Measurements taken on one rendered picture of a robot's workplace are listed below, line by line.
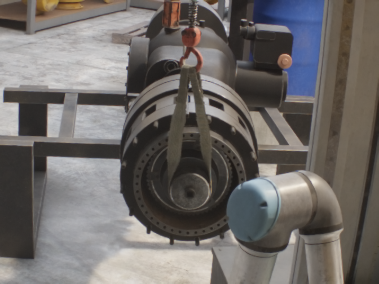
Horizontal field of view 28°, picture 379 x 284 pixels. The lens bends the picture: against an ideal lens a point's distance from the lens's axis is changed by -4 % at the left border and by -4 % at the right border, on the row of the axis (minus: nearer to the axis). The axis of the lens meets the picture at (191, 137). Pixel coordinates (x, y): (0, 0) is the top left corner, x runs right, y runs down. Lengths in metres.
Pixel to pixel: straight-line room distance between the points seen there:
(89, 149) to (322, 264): 2.39
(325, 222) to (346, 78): 0.37
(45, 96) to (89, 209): 0.74
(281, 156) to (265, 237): 2.47
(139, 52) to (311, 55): 1.81
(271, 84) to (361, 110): 2.36
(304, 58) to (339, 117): 3.78
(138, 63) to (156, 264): 1.06
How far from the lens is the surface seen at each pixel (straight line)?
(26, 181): 3.86
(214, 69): 3.71
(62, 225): 4.43
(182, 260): 4.10
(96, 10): 10.91
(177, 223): 2.91
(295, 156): 3.98
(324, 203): 1.56
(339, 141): 1.81
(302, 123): 5.02
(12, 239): 4.00
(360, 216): 1.96
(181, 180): 2.73
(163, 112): 2.84
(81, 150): 3.85
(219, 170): 2.88
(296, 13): 5.46
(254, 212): 1.47
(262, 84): 4.19
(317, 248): 1.60
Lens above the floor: 1.90
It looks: 18 degrees down
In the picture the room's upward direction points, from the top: 4 degrees clockwise
